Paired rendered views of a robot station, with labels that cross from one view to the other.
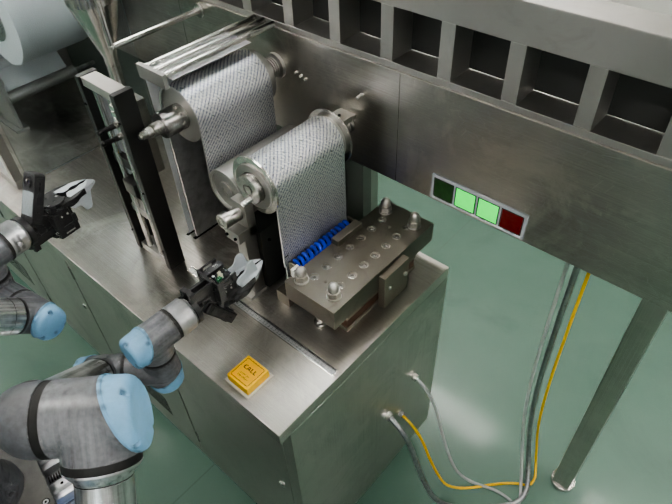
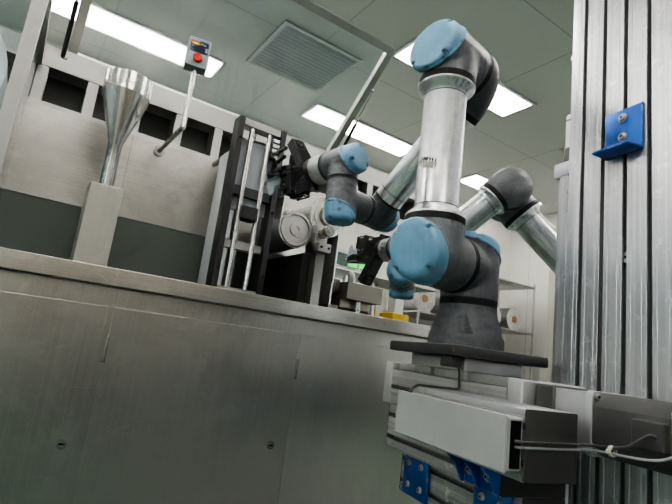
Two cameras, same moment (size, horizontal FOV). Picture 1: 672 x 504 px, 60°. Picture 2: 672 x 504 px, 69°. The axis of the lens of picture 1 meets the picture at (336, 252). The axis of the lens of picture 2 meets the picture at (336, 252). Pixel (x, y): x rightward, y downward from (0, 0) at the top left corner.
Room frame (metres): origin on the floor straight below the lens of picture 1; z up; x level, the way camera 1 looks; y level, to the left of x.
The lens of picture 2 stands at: (0.60, 1.84, 0.78)
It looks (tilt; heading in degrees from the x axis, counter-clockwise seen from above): 11 degrees up; 284
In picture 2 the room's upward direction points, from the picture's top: 7 degrees clockwise
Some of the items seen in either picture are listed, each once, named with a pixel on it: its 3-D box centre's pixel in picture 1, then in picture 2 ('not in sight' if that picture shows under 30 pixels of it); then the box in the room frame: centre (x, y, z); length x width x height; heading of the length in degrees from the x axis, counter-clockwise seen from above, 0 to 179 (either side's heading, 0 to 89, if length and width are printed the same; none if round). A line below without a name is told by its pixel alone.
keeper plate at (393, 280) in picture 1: (394, 282); not in sight; (1.01, -0.14, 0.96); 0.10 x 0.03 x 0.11; 137
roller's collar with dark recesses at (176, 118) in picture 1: (171, 120); not in sight; (1.22, 0.37, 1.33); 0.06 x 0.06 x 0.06; 47
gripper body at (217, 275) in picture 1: (209, 291); (373, 250); (0.87, 0.28, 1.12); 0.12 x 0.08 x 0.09; 137
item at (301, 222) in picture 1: (314, 215); (319, 260); (1.11, 0.05, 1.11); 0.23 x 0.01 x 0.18; 137
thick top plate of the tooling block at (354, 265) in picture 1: (362, 259); (334, 294); (1.06, -0.07, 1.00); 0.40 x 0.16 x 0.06; 137
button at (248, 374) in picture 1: (248, 374); (393, 317); (0.79, 0.22, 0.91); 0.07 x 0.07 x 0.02; 47
